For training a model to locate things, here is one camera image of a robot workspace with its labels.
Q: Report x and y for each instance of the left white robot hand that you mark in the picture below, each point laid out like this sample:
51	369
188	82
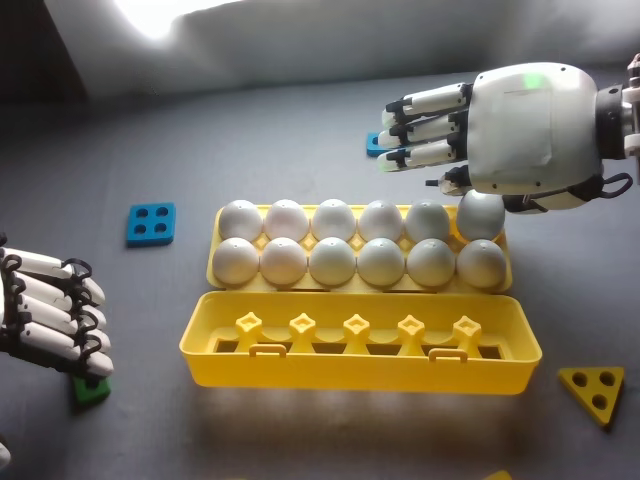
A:
45	300

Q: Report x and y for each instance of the green two-hole block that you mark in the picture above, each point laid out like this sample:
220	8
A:
92	392

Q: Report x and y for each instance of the yellow two-hole block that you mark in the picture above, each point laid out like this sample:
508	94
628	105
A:
500	476

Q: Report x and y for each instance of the blue four-hole square block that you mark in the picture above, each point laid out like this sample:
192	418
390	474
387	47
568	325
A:
150	223

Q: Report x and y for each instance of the grey table cloth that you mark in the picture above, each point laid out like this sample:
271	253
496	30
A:
300	150

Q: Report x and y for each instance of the yellow three-hole triangle block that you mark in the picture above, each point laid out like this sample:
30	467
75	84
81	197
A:
594	387

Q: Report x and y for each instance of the blue two-hole block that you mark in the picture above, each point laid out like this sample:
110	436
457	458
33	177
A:
372	147

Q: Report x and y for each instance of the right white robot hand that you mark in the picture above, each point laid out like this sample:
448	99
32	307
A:
530	130

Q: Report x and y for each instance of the white sheet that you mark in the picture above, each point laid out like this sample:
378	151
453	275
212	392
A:
350	40

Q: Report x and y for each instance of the white toy egg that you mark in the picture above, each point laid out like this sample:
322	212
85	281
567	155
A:
380	220
481	263
426	221
285	220
481	217
236	261
332	261
283	261
334	219
241	220
381	262
431	262

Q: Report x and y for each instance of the yellow plastic egg carton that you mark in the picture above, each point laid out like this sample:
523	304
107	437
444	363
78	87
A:
350	375

